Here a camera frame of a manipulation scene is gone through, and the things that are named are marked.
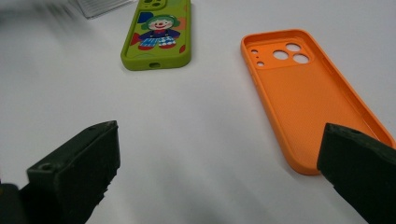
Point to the green cartoon clown phone case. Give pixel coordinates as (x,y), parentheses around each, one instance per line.
(158,34)

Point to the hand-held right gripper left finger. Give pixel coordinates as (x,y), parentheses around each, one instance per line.
(74,168)

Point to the orange phone case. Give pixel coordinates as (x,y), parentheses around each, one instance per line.
(308,102)

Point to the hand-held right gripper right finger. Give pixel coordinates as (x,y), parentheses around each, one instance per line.
(358,161)

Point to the clear plastic tray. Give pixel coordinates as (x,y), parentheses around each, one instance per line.
(99,6)

